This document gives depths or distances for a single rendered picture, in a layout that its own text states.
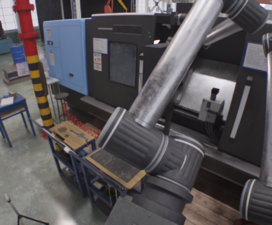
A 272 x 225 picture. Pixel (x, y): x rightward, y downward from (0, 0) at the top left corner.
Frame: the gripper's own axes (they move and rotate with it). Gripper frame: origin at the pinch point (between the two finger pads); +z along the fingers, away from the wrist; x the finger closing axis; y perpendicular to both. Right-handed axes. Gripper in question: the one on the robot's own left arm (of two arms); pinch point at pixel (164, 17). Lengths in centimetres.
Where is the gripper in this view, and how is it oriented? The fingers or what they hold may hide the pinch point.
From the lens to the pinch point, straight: 203.2
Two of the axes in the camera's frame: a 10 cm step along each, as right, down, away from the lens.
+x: 0.4, -8.9, -4.4
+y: 6.3, -3.2, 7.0
